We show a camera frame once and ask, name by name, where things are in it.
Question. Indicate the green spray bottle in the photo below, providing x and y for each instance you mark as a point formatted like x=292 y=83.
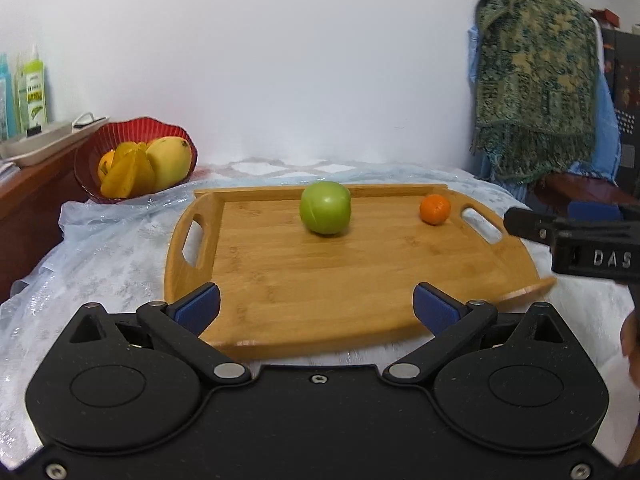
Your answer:
x=32 y=95

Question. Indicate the white grey diamond blanket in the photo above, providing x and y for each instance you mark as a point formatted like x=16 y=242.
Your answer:
x=280 y=166

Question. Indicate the orange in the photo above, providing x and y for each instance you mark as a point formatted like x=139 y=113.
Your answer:
x=106 y=162

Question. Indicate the white power strip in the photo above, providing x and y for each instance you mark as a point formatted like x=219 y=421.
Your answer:
x=40 y=147
x=92 y=122

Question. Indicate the sheer light blue tablecloth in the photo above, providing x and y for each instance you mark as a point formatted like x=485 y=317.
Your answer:
x=110 y=260

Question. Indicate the dark cabinet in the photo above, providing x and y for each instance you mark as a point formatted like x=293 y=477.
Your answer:
x=622 y=85

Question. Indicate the green apple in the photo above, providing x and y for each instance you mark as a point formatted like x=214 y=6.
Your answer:
x=325 y=208

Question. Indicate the small tangerine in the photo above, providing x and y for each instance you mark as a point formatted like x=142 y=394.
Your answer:
x=434 y=209

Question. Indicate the brown wooden furniture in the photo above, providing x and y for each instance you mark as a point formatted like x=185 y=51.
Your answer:
x=580 y=190

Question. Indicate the blue bottle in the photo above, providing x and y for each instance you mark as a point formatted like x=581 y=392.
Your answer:
x=6 y=100

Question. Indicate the person's right hand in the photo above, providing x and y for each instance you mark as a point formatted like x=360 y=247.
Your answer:
x=632 y=345

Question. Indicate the small black object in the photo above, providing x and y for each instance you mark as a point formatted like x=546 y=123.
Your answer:
x=33 y=131

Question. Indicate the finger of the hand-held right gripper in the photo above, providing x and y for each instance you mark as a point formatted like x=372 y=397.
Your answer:
x=530 y=225
x=595 y=211

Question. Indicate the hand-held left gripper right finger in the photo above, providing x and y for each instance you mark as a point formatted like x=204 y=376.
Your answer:
x=434 y=310

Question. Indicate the red ribbed glass bowl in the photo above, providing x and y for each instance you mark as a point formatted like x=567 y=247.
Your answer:
x=90 y=170

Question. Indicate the yellow starfruit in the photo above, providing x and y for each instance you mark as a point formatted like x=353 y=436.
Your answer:
x=127 y=172

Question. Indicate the green yellow patterned throw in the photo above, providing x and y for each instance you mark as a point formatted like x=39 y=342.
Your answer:
x=535 y=70

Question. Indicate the yellow mango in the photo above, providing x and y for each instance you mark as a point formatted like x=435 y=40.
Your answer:
x=169 y=162

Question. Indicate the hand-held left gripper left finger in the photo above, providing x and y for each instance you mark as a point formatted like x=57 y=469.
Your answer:
x=196 y=307

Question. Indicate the red box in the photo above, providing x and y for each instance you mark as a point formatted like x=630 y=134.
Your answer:
x=606 y=16

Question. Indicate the brown wooden cabinet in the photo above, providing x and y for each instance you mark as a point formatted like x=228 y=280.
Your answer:
x=30 y=210

